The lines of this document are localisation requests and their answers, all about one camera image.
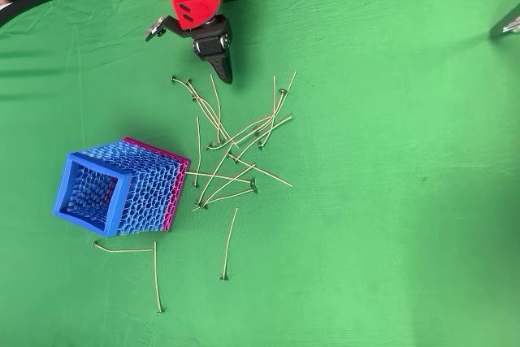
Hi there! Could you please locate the candle wick with silver base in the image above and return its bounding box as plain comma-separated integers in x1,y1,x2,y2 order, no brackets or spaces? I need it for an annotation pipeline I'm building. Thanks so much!
200,163,257,210

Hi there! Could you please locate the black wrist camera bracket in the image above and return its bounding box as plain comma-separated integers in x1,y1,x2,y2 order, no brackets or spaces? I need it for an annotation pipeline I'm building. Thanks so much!
145,15,182,42

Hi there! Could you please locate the chrome stand pole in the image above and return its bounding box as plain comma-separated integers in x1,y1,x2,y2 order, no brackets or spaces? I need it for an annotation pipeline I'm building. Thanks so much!
488,2,520,39

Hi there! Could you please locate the green cloth with black edge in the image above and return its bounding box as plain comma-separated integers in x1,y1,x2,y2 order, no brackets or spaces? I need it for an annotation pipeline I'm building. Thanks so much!
0,0,520,347

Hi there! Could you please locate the blue and magenta lattice basket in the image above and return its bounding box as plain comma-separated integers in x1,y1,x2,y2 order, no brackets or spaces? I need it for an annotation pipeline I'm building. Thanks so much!
51,136,192,238

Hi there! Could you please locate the candle wick with metal base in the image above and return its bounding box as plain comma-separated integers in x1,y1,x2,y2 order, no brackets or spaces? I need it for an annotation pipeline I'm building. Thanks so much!
256,115,293,150
253,71,297,137
219,206,239,282
170,74,228,143
91,241,154,253
185,171,258,186
152,241,166,314
191,116,202,189
270,75,278,128
263,86,288,132
191,186,259,211
195,150,232,206
227,153,294,188
184,77,240,149
209,73,225,144
206,115,275,151

